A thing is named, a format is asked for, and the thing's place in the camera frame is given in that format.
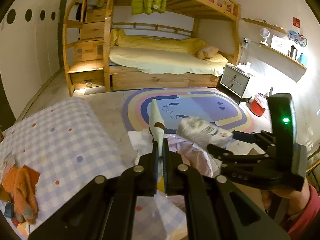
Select white paper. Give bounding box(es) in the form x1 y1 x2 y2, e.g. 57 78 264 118
128 129 153 165

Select red paper sheet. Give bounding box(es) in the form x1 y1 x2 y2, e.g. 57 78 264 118
23 165 40 187

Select orange sock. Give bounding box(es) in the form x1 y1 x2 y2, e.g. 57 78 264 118
2 166 38 224

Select pink trash bag bin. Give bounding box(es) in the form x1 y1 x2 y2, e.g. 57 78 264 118
165 134 220 178

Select right hand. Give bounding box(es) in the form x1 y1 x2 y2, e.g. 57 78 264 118
272 177 310 216

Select red small bin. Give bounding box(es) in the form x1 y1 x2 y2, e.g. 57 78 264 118
249 93 268 117

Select checkered blue tablecloth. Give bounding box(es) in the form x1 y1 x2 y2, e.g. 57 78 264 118
0 97 188 240

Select grey nightstand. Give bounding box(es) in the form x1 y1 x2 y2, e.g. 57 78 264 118
220 63 254 104

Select rainbow oval rug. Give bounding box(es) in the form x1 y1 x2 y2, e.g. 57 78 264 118
122 88 254 134

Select white desk fan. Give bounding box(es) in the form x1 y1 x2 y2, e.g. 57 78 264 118
260 28 270 46

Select plush toy bear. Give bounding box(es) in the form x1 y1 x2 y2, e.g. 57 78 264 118
195 46 219 60

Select yellow duvet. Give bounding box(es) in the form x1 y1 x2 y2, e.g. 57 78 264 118
110 28 207 54

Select wooden bunk bed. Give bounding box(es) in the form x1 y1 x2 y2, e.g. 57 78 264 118
103 0 241 92

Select light yellow mattress sheet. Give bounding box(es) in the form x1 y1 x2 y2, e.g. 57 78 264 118
109 46 228 77

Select wooden stair drawers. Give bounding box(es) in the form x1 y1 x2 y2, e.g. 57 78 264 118
62 0 111 96

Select white wardrobe with holes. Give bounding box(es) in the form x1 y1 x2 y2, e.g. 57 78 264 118
1 0 60 118

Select wall shelf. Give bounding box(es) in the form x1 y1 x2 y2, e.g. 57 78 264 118
242 18 306 82

